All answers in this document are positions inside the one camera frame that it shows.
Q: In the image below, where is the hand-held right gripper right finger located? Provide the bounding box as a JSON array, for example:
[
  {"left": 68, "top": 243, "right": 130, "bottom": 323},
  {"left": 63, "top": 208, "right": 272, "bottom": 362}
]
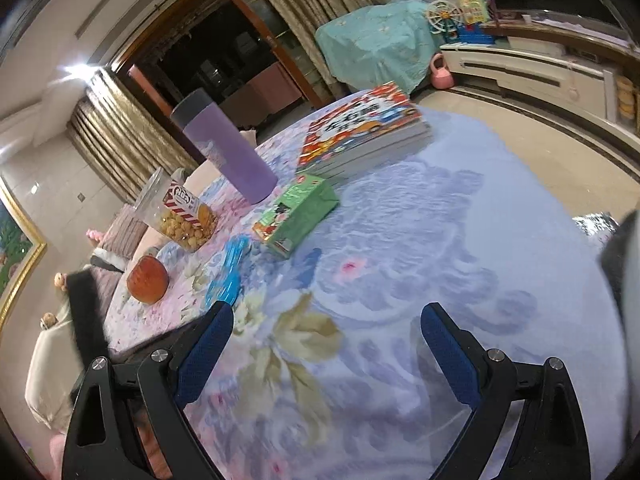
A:
[{"left": 420, "top": 302, "right": 594, "bottom": 480}]

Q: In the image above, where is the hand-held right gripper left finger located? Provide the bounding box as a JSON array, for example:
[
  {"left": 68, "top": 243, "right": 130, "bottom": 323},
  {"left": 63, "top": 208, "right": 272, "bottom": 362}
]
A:
[{"left": 62, "top": 301, "right": 236, "bottom": 480}]

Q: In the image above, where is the black bin with white rim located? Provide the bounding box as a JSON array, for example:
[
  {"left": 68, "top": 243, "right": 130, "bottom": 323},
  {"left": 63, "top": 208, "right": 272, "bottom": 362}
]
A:
[{"left": 597, "top": 209, "right": 640, "bottom": 441}]

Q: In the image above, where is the blue snack packet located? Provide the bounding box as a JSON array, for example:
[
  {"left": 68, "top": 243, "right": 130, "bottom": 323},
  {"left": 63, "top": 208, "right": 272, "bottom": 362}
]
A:
[{"left": 204, "top": 236, "right": 251, "bottom": 307}]

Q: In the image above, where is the orange round fruit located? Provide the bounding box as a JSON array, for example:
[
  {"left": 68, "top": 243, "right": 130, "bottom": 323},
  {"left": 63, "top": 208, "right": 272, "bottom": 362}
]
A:
[{"left": 125, "top": 254, "right": 170, "bottom": 305}]

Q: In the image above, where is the dark cloth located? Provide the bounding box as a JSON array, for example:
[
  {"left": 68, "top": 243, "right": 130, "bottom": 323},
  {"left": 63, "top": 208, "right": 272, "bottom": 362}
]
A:
[{"left": 64, "top": 269, "right": 110, "bottom": 367}]

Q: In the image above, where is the clear popcorn cup striped label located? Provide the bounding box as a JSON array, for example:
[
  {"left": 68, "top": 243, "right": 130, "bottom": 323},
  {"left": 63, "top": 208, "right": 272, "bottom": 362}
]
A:
[{"left": 133, "top": 166, "right": 219, "bottom": 253}]

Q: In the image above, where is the pink cushion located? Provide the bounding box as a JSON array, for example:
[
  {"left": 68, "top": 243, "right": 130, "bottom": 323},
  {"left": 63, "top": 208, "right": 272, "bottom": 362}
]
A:
[{"left": 96, "top": 201, "right": 152, "bottom": 262}]

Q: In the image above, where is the white plush pillow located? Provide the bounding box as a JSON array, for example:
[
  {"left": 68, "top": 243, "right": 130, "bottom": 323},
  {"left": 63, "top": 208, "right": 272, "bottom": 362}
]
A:
[{"left": 24, "top": 304, "right": 77, "bottom": 432}]

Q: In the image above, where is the green cardboard box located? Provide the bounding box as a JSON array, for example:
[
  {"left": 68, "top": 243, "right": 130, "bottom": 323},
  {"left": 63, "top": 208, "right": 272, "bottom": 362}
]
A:
[{"left": 252, "top": 173, "right": 340, "bottom": 260}]

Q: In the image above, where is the pink cloth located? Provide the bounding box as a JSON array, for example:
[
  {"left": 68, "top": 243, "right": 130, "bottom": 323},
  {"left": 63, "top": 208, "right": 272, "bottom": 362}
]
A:
[{"left": 46, "top": 431, "right": 69, "bottom": 473}]

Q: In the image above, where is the silver foil bag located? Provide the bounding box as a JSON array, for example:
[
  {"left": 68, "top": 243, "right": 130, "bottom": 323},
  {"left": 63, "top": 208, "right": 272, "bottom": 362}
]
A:
[{"left": 571, "top": 211, "right": 622, "bottom": 237}]

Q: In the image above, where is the purple bottle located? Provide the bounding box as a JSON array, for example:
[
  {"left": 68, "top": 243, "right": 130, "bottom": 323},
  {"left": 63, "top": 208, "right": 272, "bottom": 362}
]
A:
[{"left": 169, "top": 87, "right": 280, "bottom": 205}]

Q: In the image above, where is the gold framed picture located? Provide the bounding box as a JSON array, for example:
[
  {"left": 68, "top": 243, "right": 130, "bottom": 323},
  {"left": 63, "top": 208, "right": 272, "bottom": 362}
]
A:
[{"left": 0, "top": 179, "right": 49, "bottom": 332}]

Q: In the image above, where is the beige patterned curtain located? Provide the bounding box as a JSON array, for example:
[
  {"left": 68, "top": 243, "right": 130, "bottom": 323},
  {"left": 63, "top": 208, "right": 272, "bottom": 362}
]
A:
[
  {"left": 241, "top": 0, "right": 374, "bottom": 107},
  {"left": 66, "top": 69, "right": 207, "bottom": 207}
]

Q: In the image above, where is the stack of picture books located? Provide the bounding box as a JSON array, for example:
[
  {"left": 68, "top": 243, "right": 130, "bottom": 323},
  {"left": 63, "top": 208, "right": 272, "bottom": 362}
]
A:
[{"left": 294, "top": 81, "right": 434, "bottom": 181}]

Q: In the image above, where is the pink kettlebell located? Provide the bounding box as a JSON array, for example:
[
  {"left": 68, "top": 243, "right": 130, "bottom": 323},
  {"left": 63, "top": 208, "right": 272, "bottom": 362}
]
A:
[{"left": 428, "top": 53, "right": 455, "bottom": 90}]

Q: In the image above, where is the glass sliding door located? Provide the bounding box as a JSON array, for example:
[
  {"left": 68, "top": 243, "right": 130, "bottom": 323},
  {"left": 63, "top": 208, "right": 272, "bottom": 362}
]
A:
[{"left": 111, "top": 0, "right": 332, "bottom": 162}]

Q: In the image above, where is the white television cabinet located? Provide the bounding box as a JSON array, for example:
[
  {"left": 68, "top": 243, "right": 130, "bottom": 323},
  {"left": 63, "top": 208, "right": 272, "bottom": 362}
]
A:
[{"left": 439, "top": 7, "right": 640, "bottom": 137}]

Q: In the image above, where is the stack of round jars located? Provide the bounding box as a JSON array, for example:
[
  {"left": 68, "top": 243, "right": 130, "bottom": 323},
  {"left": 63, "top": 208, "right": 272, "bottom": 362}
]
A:
[{"left": 615, "top": 77, "right": 639, "bottom": 122}]

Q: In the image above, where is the teal cloth cover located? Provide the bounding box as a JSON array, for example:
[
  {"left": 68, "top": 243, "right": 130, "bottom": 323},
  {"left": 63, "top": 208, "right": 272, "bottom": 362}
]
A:
[{"left": 314, "top": 0, "right": 442, "bottom": 99}]

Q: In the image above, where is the blue toy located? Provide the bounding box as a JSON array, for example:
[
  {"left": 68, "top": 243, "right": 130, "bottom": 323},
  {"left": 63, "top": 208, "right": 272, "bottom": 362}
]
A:
[{"left": 456, "top": 25, "right": 497, "bottom": 47}]

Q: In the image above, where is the toy ferris wheel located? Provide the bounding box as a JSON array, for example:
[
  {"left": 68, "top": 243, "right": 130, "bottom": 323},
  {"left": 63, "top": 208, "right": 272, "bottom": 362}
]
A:
[{"left": 426, "top": 0, "right": 464, "bottom": 44}]

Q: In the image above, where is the colourful toy box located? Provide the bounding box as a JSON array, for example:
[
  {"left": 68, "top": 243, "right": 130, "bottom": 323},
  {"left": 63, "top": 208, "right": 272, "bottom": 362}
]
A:
[{"left": 458, "top": 0, "right": 494, "bottom": 26}]

